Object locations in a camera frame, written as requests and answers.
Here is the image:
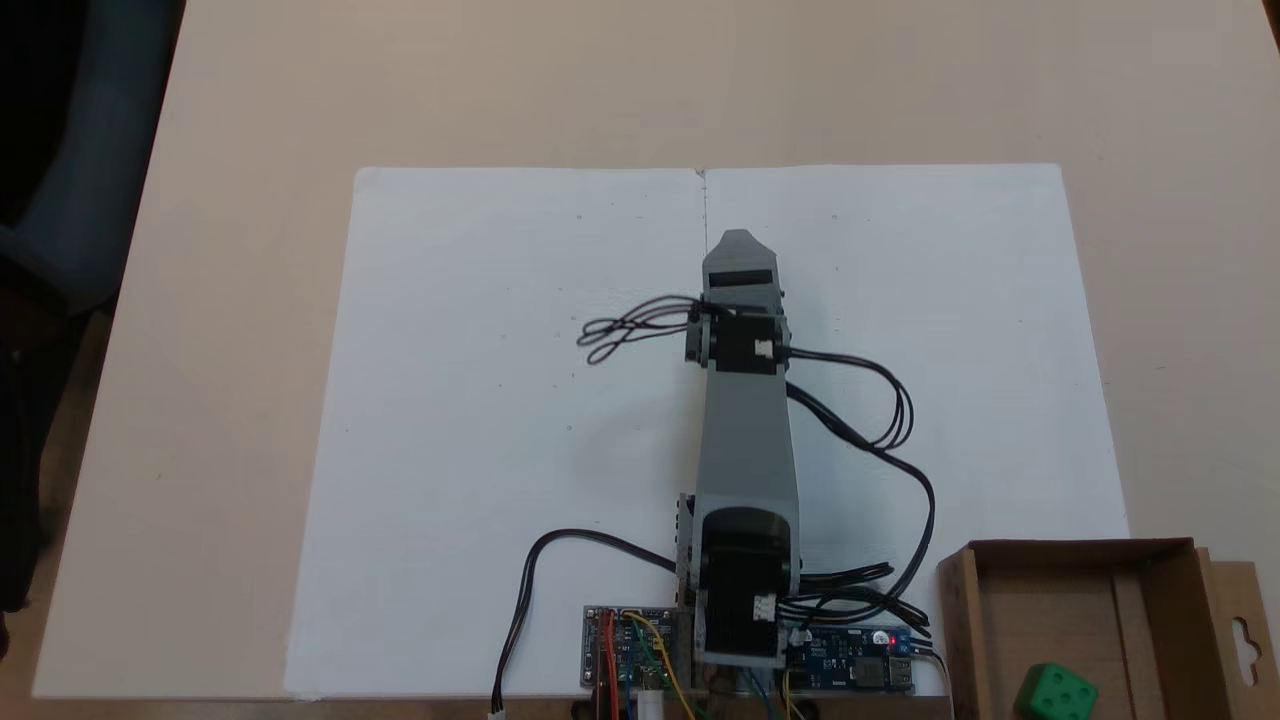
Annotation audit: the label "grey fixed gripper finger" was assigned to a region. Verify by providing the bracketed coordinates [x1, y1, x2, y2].
[703, 229, 781, 269]

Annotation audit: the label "green dice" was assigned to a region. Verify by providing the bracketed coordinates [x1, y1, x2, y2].
[1014, 662, 1100, 720]

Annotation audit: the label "white paper sheet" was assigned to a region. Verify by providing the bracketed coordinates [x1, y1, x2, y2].
[699, 163, 1132, 698]
[284, 166, 710, 701]

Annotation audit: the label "blue circuit board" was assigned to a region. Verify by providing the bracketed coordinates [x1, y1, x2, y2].
[786, 624, 917, 697]

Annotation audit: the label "brown cardboard box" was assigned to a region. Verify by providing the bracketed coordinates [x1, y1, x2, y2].
[937, 537, 1280, 720]

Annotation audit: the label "black looped wrist cable bundle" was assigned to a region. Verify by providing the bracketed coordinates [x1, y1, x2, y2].
[576, 294, 707, 367]

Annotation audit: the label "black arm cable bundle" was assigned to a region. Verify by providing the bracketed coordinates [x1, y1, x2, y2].
[780, 347, 947, 663]

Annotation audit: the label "yellow wire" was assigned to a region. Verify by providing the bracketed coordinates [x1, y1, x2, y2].
[624, 612, 701, 720]

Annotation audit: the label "long black power cable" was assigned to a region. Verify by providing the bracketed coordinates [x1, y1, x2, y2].
[489, 529, 682, 720]

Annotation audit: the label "grey circuit board coloured wires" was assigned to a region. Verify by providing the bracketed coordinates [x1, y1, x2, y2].
[582, 605, 693, 693]

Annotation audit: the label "orange wire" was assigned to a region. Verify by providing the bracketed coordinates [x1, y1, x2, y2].
[598, 612, 622, 720]

